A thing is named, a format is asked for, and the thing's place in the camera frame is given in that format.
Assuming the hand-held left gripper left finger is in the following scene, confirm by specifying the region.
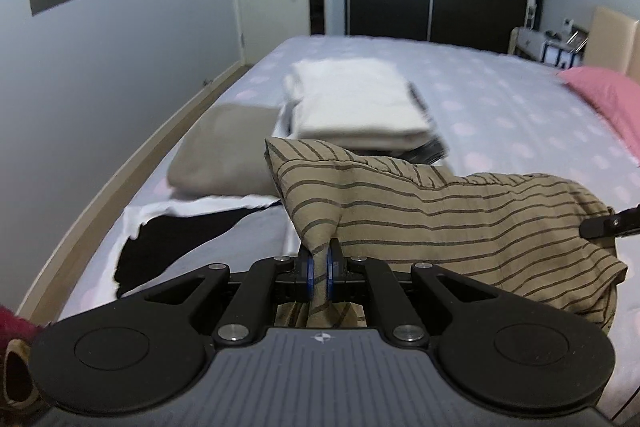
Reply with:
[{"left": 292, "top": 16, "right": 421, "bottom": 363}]
[{"left": 145, "top": 247, "right": 317, "bottom": 348}]

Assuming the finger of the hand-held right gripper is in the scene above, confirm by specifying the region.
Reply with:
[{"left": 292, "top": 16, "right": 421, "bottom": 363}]
[{"left": 580, "top": 203, "right": 640, "bottom": 240}]

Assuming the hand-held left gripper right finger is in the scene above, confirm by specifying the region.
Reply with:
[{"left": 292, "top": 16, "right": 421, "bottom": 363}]
[{"left": 324, "top": 237, "right": 501, "bottom": 348}]

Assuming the tan striped shirt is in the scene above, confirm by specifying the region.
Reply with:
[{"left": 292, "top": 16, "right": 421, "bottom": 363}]
[{"left": 264, "top": 138, "right": 628, "bottom": 334}]

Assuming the pink pillow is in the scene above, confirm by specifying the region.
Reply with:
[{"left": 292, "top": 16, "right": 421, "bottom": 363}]
[{"left": 557, "top": 67, "right": 640, "bottom": 165}]

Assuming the black and white cloth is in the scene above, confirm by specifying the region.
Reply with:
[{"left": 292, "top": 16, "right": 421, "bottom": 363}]
[{"left": 112, "top": 196, "right": 286, "bottom": 299}]

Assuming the beige folded cloth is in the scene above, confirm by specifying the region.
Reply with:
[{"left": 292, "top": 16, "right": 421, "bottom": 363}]
[{"left": 167, "top": 103, "right": 286, "bottom": 198}]

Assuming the bed with dotted sheet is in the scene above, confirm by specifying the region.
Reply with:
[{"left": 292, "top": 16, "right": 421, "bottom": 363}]
[{"left": 15, "top": 34, "right": 640, "bottom": 423}]

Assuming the white folded cloth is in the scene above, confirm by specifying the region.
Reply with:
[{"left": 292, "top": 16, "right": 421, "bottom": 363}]
[{"left": 282, "top": 59, "right": 433, "bottom": 151}]

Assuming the cream padded headboard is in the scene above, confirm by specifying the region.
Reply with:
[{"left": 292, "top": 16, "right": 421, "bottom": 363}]
[{"left": 585, "top": 6, "right": 640, "bottom": 80}]

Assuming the white bedside table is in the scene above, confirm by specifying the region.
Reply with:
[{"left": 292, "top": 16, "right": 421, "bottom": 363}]
[{"left": 510, "top": 27, "right": 587, "bottom": 68}]

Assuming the red fuzzy slipper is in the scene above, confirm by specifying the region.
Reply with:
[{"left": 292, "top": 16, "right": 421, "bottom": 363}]
[{"left": 0, "top": 304, "right": 51, "bottom": 410}]

